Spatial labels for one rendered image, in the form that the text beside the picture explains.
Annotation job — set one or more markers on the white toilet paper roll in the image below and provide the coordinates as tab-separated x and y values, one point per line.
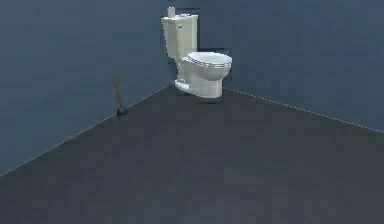
171	11

